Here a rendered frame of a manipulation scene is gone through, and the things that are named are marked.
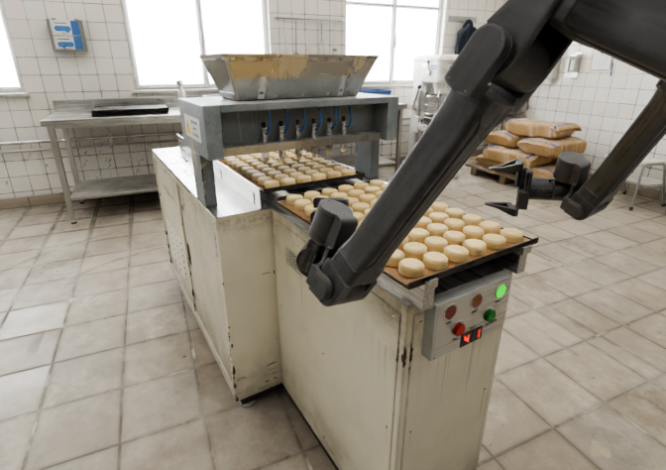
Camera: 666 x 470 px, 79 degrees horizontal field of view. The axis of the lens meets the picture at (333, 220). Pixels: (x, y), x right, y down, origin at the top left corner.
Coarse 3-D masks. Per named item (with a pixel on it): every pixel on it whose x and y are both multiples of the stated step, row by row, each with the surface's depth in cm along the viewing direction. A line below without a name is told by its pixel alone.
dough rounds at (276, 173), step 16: (224, 160) 170; (240, 160) 173; (256, 160) 165; (272, 160) 165; (288, 160) 165; (304, 160) 165; (320, 160) 166; (256, 176) 142; (272, 176) 145; (288, 176) 148; (304, 176) 141; (320, 176) 142; (336, 176) 145
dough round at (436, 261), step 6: (432, 252) 84; (438, 252) 84; (426, 258) 81; (432, 258) 81; (438, 258) 81; (444, 258) 81; (426, 264) 81; (432, 264) 80; (438, 264) 80; (444, 264) 81; (438, 270) 81
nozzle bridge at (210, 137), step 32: (352, 96) 146; (384, 96) 146; (192, 128) 129; (224, 128) 127; (256, 128) 133; (288, 128) 139; (320, 128) 145; (352, 128) 152; (384, 128) 152; (192, 160) 138
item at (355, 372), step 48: (288, 240) 127; (288, 288) 135; (384, 288) 87; (288, 336) 144; (336, 336) 111; (384, 336) 90; (288, 384) 154; (336, 384) 117; (384, 384) 94; (432, 384) 94; (480, 384) 106; (336, 432) 123; (384, 432) 98; (432, 432) 101; (480, 432) 115
